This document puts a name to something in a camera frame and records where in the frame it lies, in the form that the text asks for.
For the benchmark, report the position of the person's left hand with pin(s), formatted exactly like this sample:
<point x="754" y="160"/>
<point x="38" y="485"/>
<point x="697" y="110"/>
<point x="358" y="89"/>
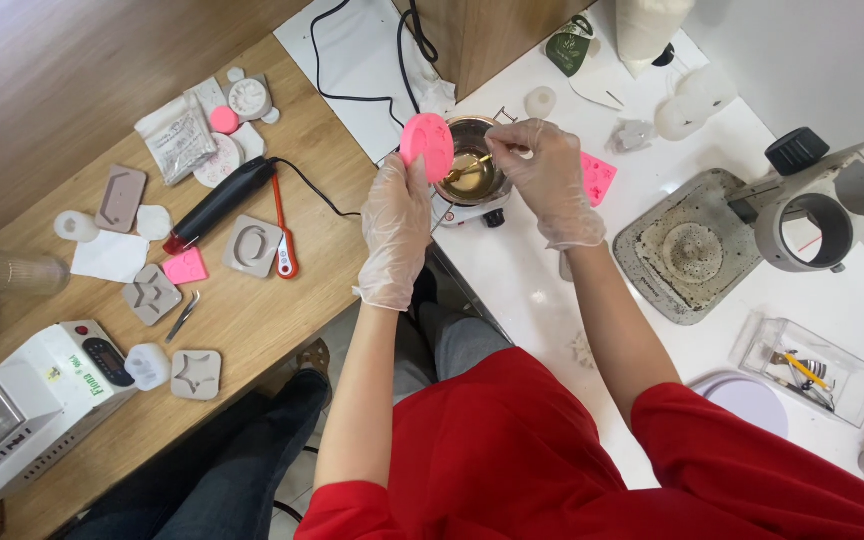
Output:
<point x="394" y="225"/>

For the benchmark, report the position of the person's right hand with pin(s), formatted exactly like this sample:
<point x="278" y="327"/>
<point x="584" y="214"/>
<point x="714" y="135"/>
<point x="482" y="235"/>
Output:
<point x="552" y="180"/>

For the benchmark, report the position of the person's right fingers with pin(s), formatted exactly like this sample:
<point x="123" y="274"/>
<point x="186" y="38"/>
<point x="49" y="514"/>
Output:
<point x="507" y="146"/>

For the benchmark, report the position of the gold spoon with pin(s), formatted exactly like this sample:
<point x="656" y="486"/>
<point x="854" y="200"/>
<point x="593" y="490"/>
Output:
<point x="466" y="169"/>

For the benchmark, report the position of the pink round silicone mould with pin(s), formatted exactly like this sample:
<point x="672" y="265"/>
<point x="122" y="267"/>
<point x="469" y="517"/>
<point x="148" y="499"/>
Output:
<point x="427" y="142"/>

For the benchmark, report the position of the metal melting pot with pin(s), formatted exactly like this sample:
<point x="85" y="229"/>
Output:
<point x="477" y="180"/>

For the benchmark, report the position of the small white wax candle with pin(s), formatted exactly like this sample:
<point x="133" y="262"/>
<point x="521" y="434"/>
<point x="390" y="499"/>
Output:
<point x="540" y="102"/>

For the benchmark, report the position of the small white hot plate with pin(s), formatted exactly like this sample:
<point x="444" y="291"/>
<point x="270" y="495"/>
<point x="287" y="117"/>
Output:
<point x="469" y="213"/>

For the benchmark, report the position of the pink rectangular silicone mould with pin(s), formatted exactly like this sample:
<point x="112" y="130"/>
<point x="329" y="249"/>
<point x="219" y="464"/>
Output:
<point x="598" y="180"/>

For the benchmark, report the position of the white cut paper shape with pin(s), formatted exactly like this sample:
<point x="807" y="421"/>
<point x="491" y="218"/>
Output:
<point x="593" y="88"/>

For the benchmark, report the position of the wooden box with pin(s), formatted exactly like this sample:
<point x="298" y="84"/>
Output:
<point x="499" y="37"/>

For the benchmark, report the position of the green white packet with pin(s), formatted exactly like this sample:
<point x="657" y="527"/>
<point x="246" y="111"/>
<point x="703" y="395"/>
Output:
<point x="568" y="46"/>

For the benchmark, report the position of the clear crumpled plastic piece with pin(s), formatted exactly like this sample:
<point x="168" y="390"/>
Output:
<point x="631" y="136"/>

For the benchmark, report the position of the white mat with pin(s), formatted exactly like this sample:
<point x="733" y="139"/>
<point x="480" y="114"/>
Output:
<point x="357" y="75"/>

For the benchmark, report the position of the black round cap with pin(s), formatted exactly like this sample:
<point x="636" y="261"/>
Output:
<point x="664" y="55"/>

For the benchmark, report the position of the white filled bag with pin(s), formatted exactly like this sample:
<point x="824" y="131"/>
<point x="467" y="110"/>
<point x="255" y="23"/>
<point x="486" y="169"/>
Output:
<point x="649" y="30"/>

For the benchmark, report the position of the white translucent silicone moulds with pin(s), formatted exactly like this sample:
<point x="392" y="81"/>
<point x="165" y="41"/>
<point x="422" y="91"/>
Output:
<point x="694" y="101"/>

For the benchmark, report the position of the person's grey trousers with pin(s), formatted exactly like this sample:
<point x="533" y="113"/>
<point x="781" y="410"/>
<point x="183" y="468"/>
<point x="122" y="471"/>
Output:
<point x="462" y="349"/>

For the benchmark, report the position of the grey microscope stand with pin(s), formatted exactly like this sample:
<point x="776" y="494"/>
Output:
<point x="702" y="247"/>

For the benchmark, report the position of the red white probe thermometer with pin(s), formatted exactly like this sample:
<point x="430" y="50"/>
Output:
<point x="284" y="247"/>

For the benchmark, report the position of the white square piece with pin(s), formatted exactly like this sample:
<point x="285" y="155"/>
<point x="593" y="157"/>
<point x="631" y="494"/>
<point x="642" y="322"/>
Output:
<point x="250" y="141"/>

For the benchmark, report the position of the grey mould with white flower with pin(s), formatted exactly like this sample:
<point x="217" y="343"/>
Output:
<point x="249" y="97"/>

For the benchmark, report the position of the grey mould with oval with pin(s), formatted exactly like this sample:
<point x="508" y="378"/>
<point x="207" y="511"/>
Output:
<point x="252" y="246"/>

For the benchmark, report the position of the small pink round mould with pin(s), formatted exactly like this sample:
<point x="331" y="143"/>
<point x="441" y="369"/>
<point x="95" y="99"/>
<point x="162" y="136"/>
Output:
<point x="223" y="120"/>

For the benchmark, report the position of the white disc with pink print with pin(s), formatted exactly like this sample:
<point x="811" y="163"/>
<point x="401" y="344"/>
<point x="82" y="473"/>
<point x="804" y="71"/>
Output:
<point x="218" y="161"/>

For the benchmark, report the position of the black heat gun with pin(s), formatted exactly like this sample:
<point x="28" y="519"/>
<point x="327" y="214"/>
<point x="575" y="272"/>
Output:
<point x="222" y="201"/>

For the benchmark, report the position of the white card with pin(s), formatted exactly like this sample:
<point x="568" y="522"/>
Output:
<point x="205" y="94"/>

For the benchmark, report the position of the person's red shirt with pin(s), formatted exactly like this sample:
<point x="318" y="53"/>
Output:
<point x="552" y="465"/>

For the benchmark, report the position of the clear plastic bag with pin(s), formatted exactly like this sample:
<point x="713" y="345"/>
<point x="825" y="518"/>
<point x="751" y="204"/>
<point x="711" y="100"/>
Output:
<point x="177" y="139"/>

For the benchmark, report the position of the small pink square mould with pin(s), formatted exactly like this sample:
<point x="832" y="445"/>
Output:
<point x="185" y="267"/>

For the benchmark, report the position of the white round lid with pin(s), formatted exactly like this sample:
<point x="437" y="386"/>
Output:
<point x="747" y="401"/>

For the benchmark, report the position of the white wax disc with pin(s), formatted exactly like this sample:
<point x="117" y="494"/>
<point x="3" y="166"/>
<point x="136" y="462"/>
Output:
<point x="154" y="223"/>

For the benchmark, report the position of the metal tweezers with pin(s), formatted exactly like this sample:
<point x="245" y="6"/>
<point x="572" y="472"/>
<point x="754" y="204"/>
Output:
<point x="182" y="316"/>

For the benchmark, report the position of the clear plastic tool box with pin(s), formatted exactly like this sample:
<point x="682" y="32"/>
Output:
<point x="807" y="367"/>

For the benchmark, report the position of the grey star mould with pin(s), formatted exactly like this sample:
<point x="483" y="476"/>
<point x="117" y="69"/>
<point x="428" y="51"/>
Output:
<point x="151" y="295"/>
<point x="196" y="375"/>

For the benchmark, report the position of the grey rectangular mould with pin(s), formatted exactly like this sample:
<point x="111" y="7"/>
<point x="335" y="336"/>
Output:
<point x="121" y="199"/>

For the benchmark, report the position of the white paper sheet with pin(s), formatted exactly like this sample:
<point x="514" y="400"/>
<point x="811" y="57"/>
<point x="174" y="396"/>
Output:
<point x="109" y="257"/>

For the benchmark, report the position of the white chunky silicone mould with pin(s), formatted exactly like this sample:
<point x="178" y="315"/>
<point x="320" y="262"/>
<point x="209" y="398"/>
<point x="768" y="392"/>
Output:
<point x="148" y="367"/>

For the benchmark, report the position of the white round silicone mould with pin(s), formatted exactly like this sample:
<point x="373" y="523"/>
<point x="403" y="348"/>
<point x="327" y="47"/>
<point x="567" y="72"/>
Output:
<point x="76" y="226"/>

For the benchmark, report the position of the clear ribbed glass cup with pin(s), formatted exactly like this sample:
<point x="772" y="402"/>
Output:
<point x="19" y="274"/>

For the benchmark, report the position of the white machine with control panel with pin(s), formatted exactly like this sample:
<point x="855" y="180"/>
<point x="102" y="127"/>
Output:
<point x="34" y="405"/>

